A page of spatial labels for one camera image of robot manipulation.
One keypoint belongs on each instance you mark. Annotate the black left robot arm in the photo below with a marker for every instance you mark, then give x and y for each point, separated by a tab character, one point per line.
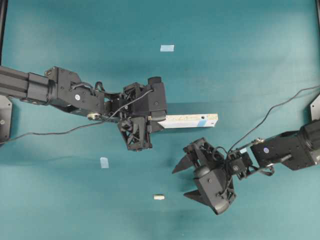
64	90

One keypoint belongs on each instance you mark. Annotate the white particle board plank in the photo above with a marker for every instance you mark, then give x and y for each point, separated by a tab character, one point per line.
190	121

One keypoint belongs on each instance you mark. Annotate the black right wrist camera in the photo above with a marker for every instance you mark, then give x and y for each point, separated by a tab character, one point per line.
211	185

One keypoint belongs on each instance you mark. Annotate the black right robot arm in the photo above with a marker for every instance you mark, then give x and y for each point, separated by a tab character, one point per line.
294	149

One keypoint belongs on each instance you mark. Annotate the blue tape marker lower-left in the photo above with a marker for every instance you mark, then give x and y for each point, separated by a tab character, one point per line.
104	162

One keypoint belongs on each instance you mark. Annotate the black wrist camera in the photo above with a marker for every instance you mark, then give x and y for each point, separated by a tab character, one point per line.
154	103
211	185

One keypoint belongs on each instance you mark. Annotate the blue tape marker top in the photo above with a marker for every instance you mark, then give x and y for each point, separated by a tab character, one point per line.
167	48

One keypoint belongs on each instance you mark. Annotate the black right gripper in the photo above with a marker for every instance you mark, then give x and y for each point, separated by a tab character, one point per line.
201	153

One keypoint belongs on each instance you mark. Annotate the black frame post right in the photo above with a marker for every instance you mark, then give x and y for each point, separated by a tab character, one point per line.
318	9

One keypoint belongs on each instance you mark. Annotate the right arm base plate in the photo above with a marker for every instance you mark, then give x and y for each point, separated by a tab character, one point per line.
315	108

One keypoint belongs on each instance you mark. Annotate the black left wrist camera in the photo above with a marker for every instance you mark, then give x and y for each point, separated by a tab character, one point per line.
154	103

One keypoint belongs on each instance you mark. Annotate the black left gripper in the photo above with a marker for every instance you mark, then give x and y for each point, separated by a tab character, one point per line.
132	127

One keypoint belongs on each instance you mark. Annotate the black frame post left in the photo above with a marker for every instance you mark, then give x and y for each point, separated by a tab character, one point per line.
3	15

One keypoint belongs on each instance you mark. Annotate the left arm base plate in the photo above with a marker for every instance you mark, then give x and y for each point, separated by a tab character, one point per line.
6	108

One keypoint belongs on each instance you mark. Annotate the black frame post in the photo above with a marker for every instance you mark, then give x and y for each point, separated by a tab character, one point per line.
3	15
318	9

